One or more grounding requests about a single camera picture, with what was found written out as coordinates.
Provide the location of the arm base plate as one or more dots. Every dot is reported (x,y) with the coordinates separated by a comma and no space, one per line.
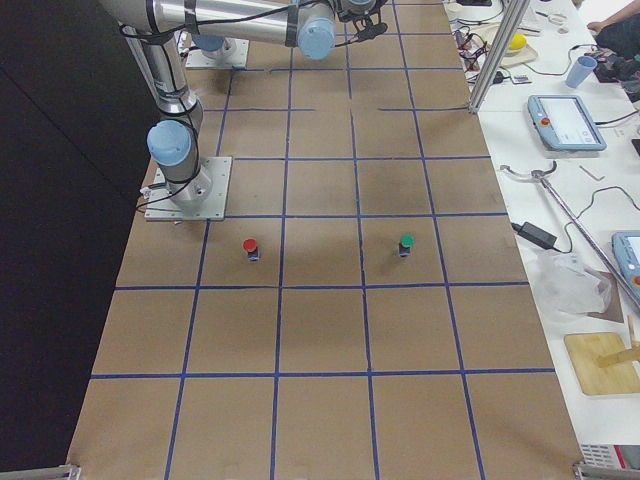
(204,198)
(237,60)

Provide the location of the clear plastic bag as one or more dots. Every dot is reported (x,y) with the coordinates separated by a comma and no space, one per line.
(565,289)

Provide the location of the blue plastic cup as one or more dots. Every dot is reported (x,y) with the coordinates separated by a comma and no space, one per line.
(580,70)

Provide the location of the aluminium frame post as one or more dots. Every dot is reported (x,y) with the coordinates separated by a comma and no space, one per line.
(512,18)

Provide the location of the yellow lemon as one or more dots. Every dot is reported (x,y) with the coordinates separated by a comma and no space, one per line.
(517,43)

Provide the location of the teach pendant tablet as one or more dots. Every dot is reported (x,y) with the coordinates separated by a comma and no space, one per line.
(625,247)
(563,123)

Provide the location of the metal rod tool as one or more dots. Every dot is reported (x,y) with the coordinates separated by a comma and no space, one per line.
(541,177)

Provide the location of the wooden board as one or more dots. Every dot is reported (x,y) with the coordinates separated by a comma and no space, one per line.
(602,363)

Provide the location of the red push button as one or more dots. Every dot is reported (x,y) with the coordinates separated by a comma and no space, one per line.
(252,249)

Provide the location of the beige tray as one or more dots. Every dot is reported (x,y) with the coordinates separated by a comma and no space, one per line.
(484,35)

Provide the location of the black power adapter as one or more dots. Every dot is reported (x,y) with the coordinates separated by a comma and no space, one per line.
(535,235)

